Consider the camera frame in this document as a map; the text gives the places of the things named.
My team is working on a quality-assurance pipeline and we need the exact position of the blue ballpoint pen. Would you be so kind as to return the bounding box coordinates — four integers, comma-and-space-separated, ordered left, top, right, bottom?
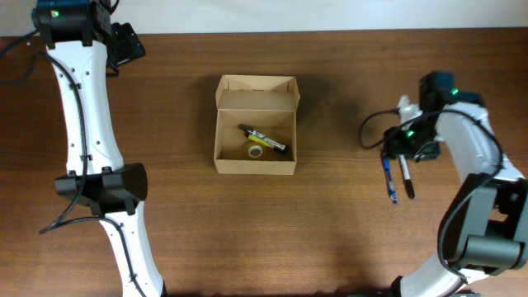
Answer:
381, 157, 398, 205

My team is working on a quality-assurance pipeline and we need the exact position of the grey black permanent marker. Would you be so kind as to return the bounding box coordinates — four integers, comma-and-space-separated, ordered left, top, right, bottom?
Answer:
398, 155, 416, 199

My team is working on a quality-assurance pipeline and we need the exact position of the white marker black cap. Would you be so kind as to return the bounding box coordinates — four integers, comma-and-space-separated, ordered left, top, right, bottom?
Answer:
238, 124, 290, 153

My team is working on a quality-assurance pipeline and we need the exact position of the yellow highlighter marker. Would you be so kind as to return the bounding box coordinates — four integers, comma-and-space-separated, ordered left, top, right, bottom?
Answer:
245, 133, 275, 149

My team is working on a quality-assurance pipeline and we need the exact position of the brown cardboard box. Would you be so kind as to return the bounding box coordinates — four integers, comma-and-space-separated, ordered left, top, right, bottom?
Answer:
213, 75, 300, 175

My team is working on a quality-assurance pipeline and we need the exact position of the yellow transparent tape roll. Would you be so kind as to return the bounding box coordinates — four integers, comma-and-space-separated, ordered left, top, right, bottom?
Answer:
241, 140, 272, 161

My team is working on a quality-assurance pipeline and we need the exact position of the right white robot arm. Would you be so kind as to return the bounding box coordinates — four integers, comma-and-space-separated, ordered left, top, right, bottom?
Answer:
382, 71, 527, 296

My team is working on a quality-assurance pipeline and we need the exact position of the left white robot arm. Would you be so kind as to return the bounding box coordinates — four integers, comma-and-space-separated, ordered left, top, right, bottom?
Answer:
31, 0, 167, 296

